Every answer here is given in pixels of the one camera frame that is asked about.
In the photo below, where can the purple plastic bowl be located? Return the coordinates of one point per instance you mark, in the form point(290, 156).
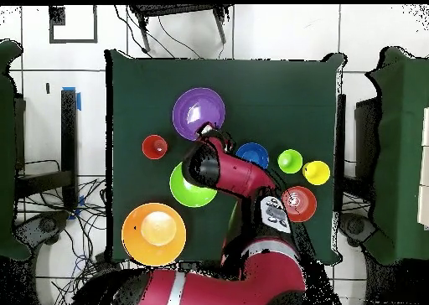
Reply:
point(194, 110)

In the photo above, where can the green plastic bowl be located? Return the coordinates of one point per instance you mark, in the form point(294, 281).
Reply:
point(191, 196)

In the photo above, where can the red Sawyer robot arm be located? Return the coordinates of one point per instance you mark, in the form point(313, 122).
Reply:
point(268, 278)

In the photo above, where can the dark blue plastic bowl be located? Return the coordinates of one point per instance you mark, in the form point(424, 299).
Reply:
point(251, 152)

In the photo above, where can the red plastic cup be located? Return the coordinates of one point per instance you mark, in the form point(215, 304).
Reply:
point(154, 146)

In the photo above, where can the dark green tablecloth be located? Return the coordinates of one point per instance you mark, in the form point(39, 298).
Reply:
point(285, 100)

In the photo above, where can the green plastic cup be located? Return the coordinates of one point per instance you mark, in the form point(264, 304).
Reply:
point(290, 161)

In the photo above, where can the yellow plastic cup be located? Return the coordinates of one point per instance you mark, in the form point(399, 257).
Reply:
point(316, 173)

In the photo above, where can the large yellow plastic bowl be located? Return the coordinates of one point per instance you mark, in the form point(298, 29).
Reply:
point(153, 234)

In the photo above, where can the orange-red plastic bowl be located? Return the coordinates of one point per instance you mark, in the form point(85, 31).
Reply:
point(301, 207)

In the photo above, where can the black metal stool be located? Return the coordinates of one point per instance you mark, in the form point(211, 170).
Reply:
point(174, 10)

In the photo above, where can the blue tape strip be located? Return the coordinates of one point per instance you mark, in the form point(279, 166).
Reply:
point(79, 102)

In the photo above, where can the black power strip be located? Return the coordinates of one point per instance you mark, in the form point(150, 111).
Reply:
point(104, 263)

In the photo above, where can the black chair base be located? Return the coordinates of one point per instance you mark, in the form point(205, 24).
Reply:
point(43, 225)
point(355, 227)

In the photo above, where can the green cloth side table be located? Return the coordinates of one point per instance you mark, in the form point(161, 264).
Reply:
point(402, 150)
point(6, 150)

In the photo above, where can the white boxes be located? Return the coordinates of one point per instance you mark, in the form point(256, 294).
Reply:
point(425, 171)

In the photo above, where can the black table frame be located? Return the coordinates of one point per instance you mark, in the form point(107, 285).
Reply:
point(69, 144)
point(341, 144)

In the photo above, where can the black square floor frame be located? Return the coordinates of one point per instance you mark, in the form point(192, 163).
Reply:
point(57, 15)

